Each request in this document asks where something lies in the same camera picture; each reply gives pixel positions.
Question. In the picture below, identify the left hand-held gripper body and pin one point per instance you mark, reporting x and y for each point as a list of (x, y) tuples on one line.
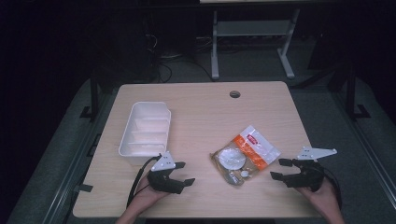
[(162, 179)]

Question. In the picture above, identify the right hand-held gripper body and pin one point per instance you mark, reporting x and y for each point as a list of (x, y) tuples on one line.
[(308, 177)]

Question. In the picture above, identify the person's left hand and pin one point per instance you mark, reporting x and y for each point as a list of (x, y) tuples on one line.
[(144, 196)]

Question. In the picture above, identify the person's right hand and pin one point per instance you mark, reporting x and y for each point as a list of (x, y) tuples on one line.
[(325, 199)]

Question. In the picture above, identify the clear plastic bag orange label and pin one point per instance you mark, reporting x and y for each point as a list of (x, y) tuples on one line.
[(258, 149)]

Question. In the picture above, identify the small white piece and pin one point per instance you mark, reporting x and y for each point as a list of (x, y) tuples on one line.
[(245, 174)]

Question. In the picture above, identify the white round disc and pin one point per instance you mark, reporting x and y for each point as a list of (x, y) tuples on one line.
[(232, 158)]

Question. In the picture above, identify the white divided organizer box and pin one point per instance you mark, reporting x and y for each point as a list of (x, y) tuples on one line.
[(144, 129)]

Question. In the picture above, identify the black table edge clip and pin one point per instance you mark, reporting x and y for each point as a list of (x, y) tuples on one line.
[(84, 188)]

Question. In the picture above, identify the black metal stand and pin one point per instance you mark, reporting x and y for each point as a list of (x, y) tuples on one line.
[(350, 93)]

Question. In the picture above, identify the metal floor rail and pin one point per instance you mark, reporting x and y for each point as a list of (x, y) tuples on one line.
[(370, 158), (73, 174)]

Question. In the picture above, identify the grey metal desk frame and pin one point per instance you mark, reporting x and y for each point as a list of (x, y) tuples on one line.
[(253, 28)]

